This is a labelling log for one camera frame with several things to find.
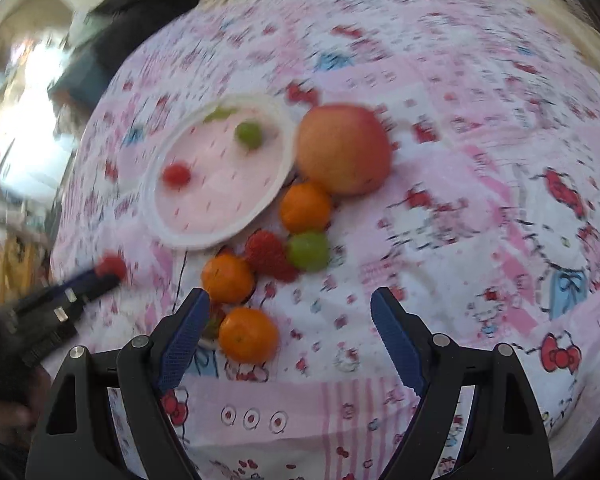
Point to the spiky red rambutan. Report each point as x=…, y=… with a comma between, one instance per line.
x=265, y=254

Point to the small red round fruit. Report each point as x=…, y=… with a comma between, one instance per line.
x=176, y=175

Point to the white strawberry pattern plate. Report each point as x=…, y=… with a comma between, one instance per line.
x=230, y=185

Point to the left hand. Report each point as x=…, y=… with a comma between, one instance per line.
x=17, y=422

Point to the dark blanket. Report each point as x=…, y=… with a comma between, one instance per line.
x=93, y=64

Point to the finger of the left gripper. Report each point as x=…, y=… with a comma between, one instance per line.
x=80, y=290

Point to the red strawberry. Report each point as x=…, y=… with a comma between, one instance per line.
x=212, y=328

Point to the pink cartoon cat bedsheet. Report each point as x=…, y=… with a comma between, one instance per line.
x=488, y=226

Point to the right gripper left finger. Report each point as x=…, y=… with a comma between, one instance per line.
x=75, y=437

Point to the orange tangerine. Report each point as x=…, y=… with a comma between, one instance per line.
x=227, y=279
x=248, y=336
x=305, y=207

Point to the large red apple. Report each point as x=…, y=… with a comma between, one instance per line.
x=344, y=149

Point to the green lime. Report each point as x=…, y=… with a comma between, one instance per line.
x=249, y=135
x=308, y=251

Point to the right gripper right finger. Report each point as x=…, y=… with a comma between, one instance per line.
x=504, y=434

